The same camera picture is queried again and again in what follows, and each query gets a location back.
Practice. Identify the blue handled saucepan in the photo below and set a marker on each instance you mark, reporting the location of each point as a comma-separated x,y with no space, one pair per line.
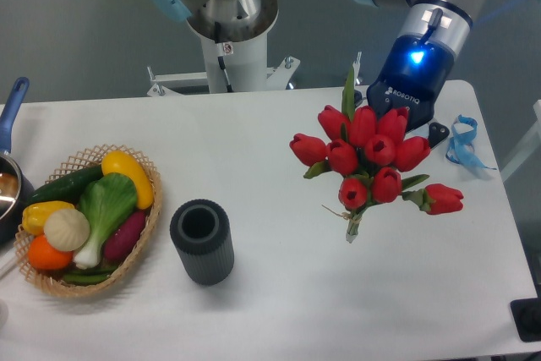
16,189

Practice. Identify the black device at table edge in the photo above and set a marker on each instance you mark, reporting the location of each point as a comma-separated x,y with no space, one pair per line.
526,315

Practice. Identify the dark grey ribbed vase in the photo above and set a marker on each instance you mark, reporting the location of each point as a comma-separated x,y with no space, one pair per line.
200,231

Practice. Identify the green pea pods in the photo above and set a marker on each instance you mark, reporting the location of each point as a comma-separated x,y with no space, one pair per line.
88,277

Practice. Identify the green bok choy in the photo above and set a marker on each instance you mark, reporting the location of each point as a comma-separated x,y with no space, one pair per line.
106,204

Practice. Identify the orange fruit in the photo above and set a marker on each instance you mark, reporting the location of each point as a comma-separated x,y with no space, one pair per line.
43,256

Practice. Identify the white steamed bun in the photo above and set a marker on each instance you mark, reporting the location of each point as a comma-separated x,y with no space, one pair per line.
66,230

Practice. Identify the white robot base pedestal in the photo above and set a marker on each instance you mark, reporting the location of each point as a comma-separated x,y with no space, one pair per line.
234,40

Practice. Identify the purple sweet potato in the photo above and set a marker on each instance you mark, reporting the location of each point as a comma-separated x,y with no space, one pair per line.
122,242

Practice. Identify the yellow squash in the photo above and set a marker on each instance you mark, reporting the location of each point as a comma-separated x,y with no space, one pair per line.
118,161

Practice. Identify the green cucumber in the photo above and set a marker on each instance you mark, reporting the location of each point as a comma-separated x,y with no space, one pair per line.
67,188

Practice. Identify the woven wicker basket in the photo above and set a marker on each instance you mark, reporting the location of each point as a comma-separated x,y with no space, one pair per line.
90,157

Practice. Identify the red tulip bouquet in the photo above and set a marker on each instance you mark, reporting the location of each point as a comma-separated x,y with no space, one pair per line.
371,154

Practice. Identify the yellow bell pepper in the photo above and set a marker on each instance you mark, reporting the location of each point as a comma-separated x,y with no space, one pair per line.
35,215

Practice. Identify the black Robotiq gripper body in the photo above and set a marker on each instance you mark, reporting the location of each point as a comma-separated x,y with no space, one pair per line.
413,75

